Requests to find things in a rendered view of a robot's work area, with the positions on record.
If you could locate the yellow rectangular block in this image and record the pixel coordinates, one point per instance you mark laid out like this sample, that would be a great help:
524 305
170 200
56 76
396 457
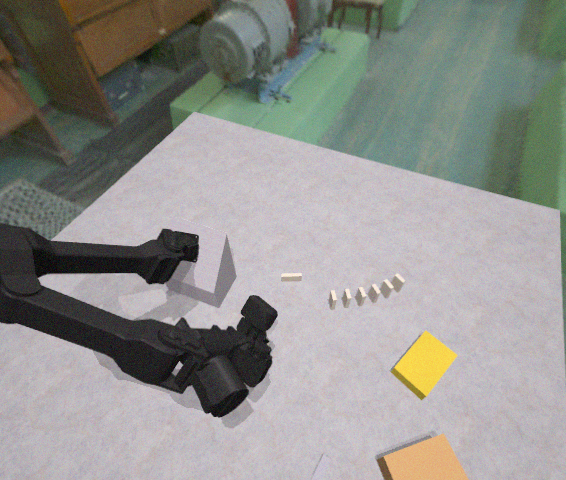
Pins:
424 364

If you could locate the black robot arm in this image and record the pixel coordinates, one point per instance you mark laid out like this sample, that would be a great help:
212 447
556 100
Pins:
147 350

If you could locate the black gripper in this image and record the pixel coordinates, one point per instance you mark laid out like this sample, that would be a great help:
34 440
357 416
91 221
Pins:
259 317

